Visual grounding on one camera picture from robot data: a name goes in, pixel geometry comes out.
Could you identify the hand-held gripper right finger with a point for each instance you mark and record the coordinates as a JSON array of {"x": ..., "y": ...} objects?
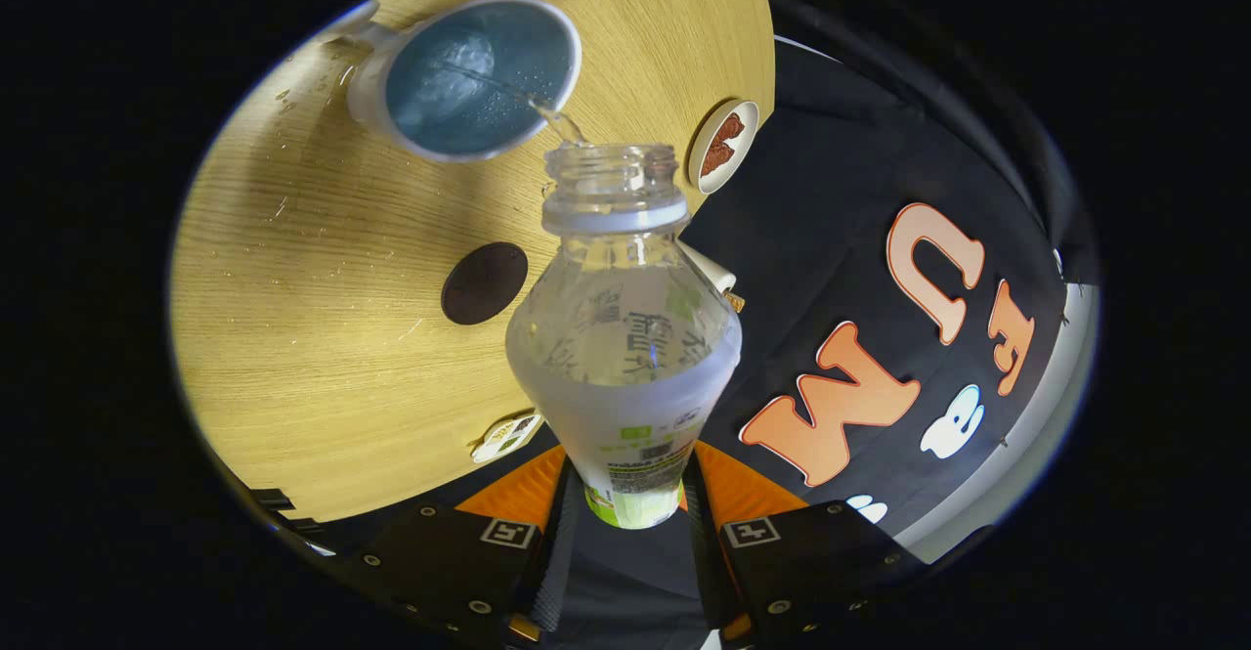
[{"x": 709, "y": 552}]

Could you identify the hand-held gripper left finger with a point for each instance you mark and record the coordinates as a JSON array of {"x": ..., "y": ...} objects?
[{"x": 555, "y": 552}]

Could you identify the clear plastic juice bottle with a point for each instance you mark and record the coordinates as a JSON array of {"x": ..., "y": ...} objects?
[{"x": 625, "y": 386}]

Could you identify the dark brown round coaster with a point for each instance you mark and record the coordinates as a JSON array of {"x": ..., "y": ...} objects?
[{"x": 484, "y": 283}]

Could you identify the white cup with blue inside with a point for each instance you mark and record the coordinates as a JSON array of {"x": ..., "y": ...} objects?
[{"x": 366, "y": 93}]

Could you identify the white divided dish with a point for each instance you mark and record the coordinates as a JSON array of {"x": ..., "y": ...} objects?
[{"x": 506, "y": 437}]

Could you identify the toast slice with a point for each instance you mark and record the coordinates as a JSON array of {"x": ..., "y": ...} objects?
[{"x": 735, "y": 303}]

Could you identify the white bread dish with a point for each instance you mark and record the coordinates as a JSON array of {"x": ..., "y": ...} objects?
[{"x": 709, "y": 267}]

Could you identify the wooden table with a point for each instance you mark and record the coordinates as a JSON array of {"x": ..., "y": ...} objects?
[{"x": 323, "y": 337}]

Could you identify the red braised meat piece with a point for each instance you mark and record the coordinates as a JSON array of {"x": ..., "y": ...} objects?
[
  {"x": 729, "y": 128},
  {"x": 717, "y": 156}
]

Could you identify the white oval plate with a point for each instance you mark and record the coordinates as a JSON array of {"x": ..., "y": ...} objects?
[{"x": 748, "y": 117}]

